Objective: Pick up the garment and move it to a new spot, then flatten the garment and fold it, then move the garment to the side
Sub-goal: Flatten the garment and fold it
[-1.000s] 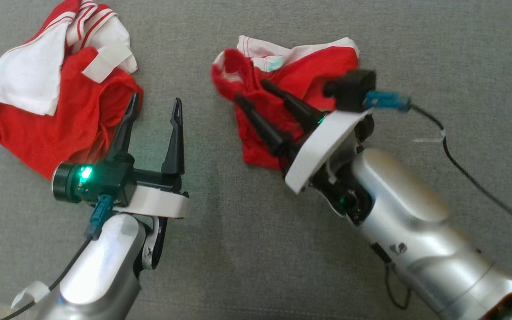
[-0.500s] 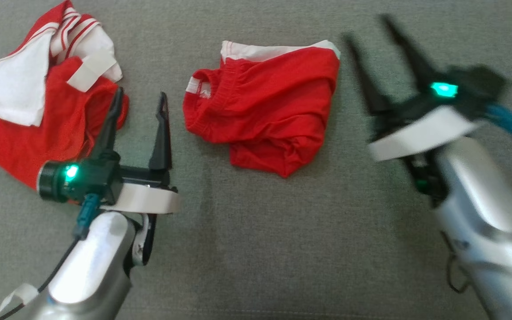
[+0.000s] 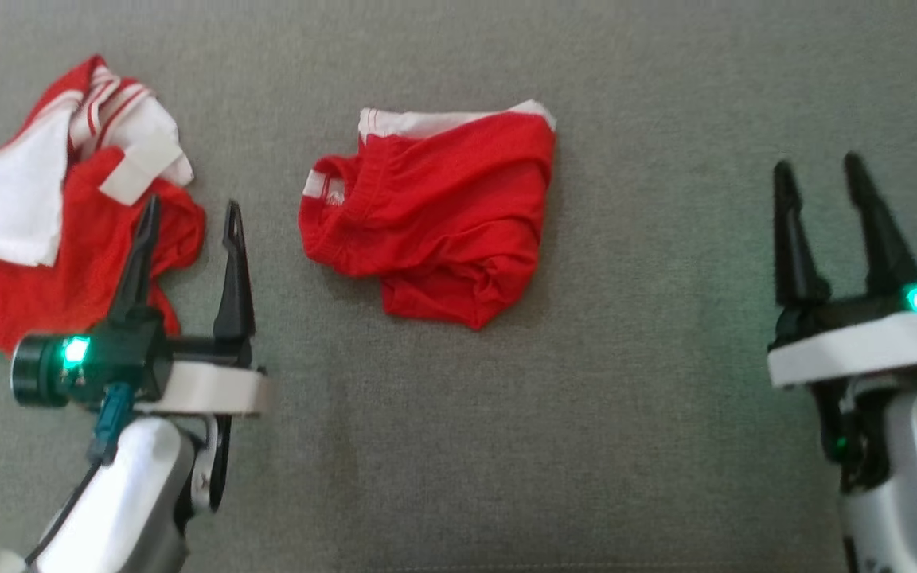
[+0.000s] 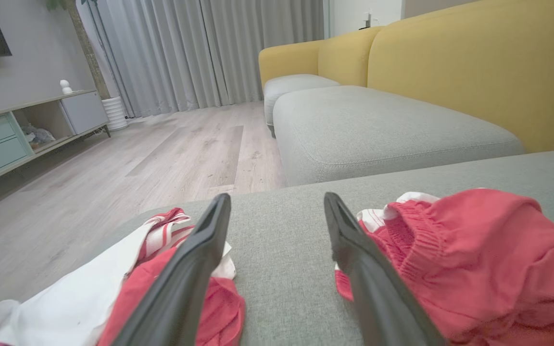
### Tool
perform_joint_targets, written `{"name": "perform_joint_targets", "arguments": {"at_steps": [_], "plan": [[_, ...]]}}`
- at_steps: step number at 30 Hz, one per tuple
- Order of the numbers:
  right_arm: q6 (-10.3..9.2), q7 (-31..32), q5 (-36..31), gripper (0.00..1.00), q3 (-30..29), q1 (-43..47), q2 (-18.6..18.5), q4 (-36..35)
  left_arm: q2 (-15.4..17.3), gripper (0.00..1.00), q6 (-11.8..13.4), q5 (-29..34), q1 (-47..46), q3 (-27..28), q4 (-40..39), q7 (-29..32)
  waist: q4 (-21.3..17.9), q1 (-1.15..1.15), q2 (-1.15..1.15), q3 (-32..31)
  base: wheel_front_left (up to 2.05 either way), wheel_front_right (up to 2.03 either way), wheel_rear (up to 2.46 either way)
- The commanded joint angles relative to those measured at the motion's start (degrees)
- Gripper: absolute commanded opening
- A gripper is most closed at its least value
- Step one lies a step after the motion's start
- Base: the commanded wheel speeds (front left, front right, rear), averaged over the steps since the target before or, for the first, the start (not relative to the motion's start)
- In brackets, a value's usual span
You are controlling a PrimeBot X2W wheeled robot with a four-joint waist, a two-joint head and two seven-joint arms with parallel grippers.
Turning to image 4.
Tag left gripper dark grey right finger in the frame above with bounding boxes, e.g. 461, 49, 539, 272
324, 192, 447, 346

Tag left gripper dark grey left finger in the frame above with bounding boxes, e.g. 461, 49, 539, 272
113, 193, 232, 346

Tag red shorts with white band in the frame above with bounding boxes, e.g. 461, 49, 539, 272
334, 188, 554, 346

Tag red white basketball jersey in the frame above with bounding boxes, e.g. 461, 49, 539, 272
0, 208, 246, 346

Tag wide grey sofa seat cushion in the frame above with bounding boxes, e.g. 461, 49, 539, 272
273, 86, 525, 187

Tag white ribbed plant pot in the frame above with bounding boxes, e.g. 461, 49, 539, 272
102, 97, 128, 132

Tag grey crumpled bundle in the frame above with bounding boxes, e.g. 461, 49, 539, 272
21, 123, 56, 147

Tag small grey sofa seat cushion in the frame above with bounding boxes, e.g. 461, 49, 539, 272
264, 74, 341, 126

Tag grey pleated curtain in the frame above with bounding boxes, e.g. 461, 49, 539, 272
76, 0, 326, 118

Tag yellow sofa backrest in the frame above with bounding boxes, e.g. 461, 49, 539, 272
258, 0, 554, 153

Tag green potted tree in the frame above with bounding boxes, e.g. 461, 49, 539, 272
46, 0, 112, 100

